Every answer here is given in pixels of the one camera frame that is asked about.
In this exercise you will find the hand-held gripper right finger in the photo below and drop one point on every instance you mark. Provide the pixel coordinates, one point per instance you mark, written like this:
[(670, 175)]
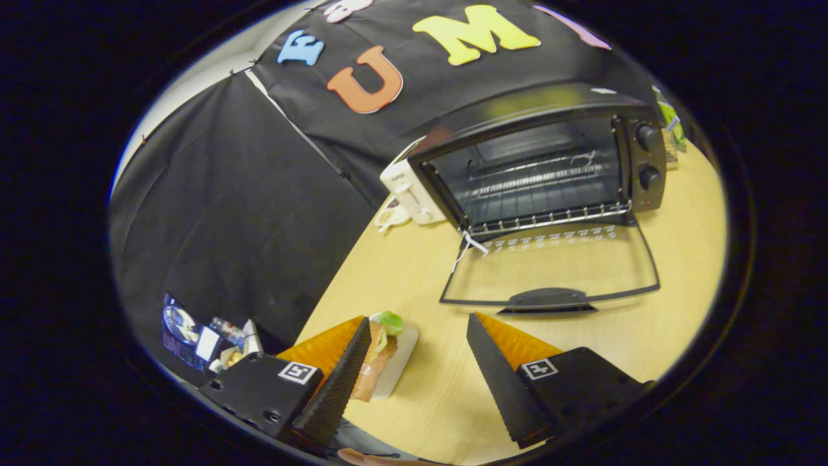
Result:
[(508, 395)]

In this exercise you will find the white pop-up toaster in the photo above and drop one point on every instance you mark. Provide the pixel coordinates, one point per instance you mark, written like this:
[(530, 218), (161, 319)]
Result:
[(414, 194)]

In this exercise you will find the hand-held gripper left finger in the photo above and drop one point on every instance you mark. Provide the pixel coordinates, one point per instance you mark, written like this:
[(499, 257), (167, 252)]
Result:
[(336, 395)]

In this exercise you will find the white rectangular plate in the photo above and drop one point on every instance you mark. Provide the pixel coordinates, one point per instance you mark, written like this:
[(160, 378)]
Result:
[(402, 356)]

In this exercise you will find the black toaster oven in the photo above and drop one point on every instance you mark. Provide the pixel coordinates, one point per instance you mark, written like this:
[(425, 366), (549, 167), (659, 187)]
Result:
[(517, 107)]

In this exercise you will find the white divided snack dish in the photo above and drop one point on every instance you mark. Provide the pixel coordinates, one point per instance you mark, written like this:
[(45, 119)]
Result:
[(391, 213)]

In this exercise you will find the blue printed box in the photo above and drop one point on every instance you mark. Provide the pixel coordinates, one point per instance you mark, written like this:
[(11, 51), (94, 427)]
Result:
[(181, 323)]

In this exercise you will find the toast bread sandwich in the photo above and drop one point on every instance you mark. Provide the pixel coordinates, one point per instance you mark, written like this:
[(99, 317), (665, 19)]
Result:
[(372, 372)]

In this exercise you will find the green label plastic bottle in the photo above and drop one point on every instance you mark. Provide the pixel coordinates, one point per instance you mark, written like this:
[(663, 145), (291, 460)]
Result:
[(669, 120)]

